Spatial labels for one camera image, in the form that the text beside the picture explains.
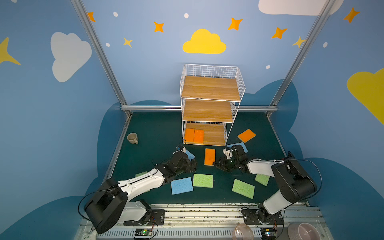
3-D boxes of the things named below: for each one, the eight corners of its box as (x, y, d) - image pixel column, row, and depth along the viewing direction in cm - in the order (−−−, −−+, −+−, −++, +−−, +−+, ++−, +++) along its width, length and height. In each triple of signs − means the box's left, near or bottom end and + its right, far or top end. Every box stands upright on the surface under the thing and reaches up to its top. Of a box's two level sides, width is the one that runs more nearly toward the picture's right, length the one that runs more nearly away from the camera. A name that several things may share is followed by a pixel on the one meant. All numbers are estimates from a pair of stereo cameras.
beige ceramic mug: (128, 144, 104) (125, 140, 100) (130, 137, 108) (128, 132, 104) (137, 144, 104) (135, 140, 100) (140, 137, 109) (137, 132, 104)
